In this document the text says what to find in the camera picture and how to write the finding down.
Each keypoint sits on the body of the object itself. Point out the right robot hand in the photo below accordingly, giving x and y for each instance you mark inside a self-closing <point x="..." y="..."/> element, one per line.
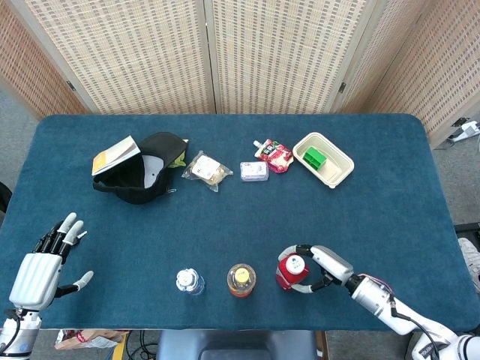
<point x="333" y="264"/>

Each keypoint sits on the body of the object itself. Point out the white sneaker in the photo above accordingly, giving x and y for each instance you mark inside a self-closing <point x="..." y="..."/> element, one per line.
<point x="470" y="258"/>

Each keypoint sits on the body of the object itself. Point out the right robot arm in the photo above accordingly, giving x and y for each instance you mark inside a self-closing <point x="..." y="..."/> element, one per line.
<point x="375" y="296"/>

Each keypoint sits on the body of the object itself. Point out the white power strip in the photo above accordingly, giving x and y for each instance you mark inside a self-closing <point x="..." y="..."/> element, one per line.
<point x="470" y="127"/>

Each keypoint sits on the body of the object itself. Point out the red juice bottle white cap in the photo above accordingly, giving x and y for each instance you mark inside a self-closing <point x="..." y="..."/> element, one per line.
<point x="294" y="272"/>

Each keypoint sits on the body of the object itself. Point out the beige food container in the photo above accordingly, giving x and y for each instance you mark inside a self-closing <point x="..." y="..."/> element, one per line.
<point x="337" y="165"/>

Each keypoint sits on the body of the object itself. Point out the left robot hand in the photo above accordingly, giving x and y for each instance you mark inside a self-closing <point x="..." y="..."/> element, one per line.
<point x="35" y="277"/>

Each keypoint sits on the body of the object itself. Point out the small white tissue pack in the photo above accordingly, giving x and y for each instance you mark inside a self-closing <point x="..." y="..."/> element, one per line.
<point x="254" y="171"/>

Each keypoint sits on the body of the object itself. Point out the blue tablecloth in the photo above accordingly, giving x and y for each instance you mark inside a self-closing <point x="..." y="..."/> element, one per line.
<point x="262" y="225"/>

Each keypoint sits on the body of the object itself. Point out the black baseball cap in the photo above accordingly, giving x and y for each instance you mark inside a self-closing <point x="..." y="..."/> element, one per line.
<point x="127" y="187"/>

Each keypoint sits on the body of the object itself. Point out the woven folding screen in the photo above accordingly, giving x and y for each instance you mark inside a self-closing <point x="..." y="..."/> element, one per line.
<point x="150" y="56"/>

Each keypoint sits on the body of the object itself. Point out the small metal clip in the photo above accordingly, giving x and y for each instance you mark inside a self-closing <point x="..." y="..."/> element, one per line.
<point x="171" y="190"/>

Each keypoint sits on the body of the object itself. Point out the clear bag of snacks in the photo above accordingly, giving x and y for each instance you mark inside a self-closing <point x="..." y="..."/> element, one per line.
<point x="206" y="170"/>

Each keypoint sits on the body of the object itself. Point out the orange tea bottle yellow cap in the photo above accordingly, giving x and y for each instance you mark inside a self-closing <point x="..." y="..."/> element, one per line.
<point x="242" y="277"/>

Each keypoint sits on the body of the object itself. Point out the red pink drink pouch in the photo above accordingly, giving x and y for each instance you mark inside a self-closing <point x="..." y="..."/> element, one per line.
<point x="275" y="153"/>

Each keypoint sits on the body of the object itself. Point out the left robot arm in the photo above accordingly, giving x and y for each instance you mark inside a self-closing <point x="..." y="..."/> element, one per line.
<point x="18" y="337"/>

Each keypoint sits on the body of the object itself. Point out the green plastic block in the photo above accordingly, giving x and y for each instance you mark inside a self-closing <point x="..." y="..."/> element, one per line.
<point x="314" y="157"/>

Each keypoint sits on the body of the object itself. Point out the clear water bottle white cap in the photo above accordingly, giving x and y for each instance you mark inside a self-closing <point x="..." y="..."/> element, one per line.
<point x="187" y="279"/>

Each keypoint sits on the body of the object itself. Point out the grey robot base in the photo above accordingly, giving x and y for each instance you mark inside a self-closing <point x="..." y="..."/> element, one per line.
<point x="236" y="345"/>

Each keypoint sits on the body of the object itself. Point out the green snack packet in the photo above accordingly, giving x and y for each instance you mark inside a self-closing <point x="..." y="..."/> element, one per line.
<point x="179" y="160"/>

